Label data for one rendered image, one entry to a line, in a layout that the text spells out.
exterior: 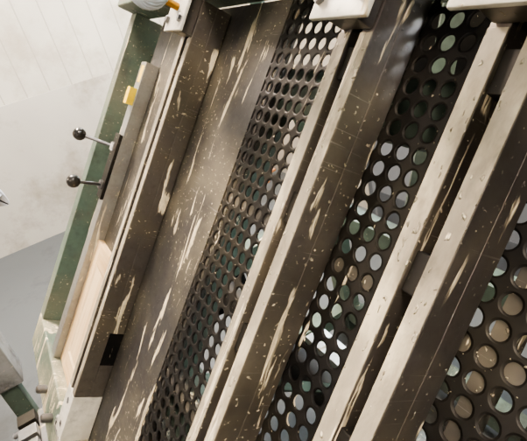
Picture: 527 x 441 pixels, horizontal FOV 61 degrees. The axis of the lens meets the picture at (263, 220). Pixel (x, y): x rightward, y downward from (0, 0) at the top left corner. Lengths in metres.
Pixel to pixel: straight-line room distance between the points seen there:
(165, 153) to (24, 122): 3.72
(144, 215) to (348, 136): 0.62
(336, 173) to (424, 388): 0.25
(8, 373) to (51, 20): 3.45
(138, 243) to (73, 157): 3.75
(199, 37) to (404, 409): 0.82
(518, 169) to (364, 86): 0.21
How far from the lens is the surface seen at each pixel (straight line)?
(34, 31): 4.67
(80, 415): 1.27
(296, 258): 0.55
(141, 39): 1.63
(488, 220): 0.42
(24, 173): 4.78
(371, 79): 0.56
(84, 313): 1.45
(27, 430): 1.66
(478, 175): 0.41
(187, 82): 1.03
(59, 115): 4.71
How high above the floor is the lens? 1.79
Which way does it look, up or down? 28 degrees down
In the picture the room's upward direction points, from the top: 15 degrees counter-clockwise
